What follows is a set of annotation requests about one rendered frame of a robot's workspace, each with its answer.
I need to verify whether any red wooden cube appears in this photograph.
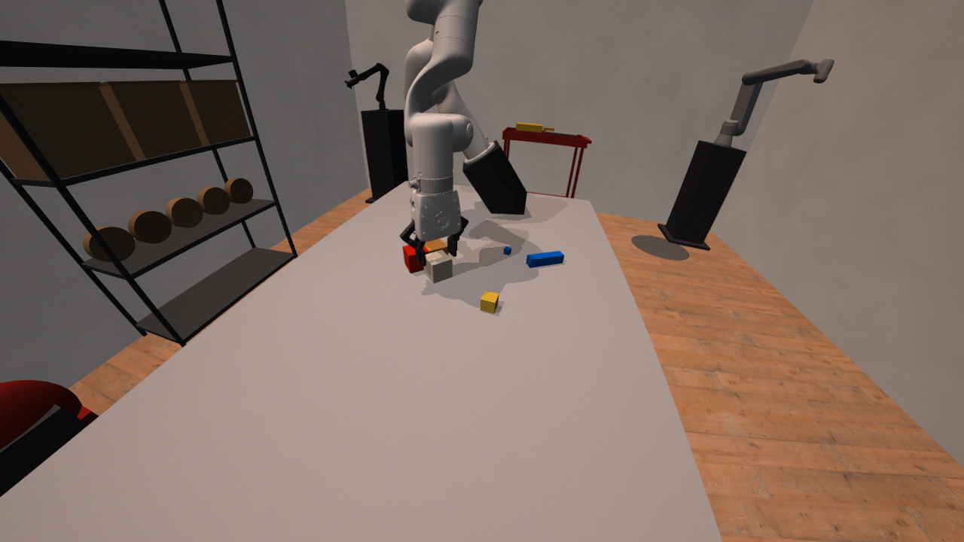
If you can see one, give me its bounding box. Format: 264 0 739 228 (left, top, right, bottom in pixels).
403 245 429 273

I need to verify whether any orange cube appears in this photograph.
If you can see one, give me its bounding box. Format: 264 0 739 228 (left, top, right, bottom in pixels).
425 239 448 255

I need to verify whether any light wooden cube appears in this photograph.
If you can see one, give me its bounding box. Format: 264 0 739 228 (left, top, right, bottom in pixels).
424 250 453 283

